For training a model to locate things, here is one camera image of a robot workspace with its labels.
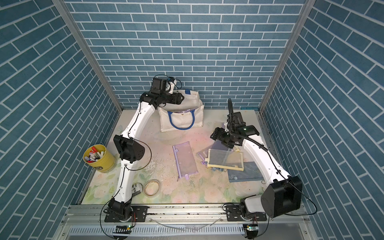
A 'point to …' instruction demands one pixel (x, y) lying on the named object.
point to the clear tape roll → (151, 188)
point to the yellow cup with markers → (98, 157)
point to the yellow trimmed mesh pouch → (228, 159)
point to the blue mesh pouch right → (251, 173)
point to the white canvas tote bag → (189, 114)
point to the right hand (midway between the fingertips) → (217, 139)
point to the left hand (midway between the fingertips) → (183, 96)
